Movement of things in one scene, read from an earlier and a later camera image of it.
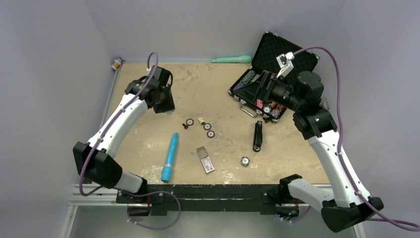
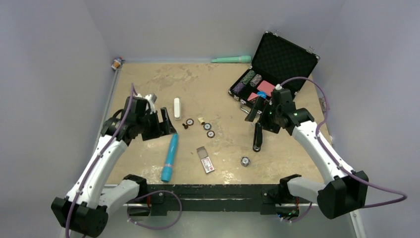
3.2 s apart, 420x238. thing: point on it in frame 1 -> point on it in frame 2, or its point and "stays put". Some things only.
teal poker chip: [207, 126] stays put
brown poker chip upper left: [189, 122] stays put
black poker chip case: [249, 89] stays put
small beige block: [201, 121] stays put
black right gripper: [257, 90] -> [272, 127]
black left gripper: [169, 105] -> [165, 128]
